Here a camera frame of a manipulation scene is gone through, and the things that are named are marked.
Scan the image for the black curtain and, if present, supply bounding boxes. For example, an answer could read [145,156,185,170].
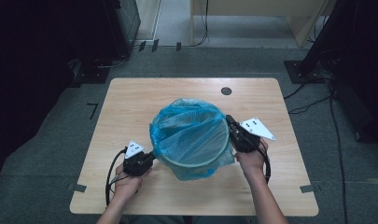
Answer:
[0,0,124,190]
[301,0,378,147]

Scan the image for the black hanging desk cable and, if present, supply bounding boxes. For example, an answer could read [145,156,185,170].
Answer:
[192,0,210,48]

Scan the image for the person's right hand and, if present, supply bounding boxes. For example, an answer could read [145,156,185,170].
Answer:
[234,138,269,181]

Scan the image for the person's left hand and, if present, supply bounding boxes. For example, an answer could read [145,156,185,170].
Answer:
[114,162,153,202]

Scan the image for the left hand-held gripper cable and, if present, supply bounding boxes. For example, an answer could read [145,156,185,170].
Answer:
[105,147,129,208]

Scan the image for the pale floor cable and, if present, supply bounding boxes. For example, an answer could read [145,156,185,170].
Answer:
[96,54,131,70]

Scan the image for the right hand-held gripper cable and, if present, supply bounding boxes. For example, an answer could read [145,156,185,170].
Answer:
[256,145,272,185]

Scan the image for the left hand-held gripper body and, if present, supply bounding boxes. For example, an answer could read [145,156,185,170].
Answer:
[123,140,154,177]

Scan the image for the green plastic bucket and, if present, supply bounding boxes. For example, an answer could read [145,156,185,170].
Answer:
[150,99,232,181]

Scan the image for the light wooden desk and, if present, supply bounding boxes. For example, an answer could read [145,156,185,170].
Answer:
[189,0,337,49]

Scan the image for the long black floor cable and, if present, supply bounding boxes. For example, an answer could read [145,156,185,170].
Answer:
[328,79,350,224]

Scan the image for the grey tape piece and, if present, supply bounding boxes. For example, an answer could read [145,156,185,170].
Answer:
[299,184,319,194]
[67,182,88,193]

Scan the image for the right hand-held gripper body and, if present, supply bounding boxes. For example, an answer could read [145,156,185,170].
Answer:
[232,117,276,153]

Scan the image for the hand-held gripper cable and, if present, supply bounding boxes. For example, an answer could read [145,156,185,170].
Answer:
[256,145,272,185]
[105,147,129,208]

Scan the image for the dark cabinet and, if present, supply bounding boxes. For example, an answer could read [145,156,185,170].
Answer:
[102,0,142,60]

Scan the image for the black square stand base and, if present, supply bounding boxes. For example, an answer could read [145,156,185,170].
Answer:
[284,60,327,84]
[72,59,111,85]

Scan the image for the blue plastic bag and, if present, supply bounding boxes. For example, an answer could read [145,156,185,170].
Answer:
[148,97,236,182]

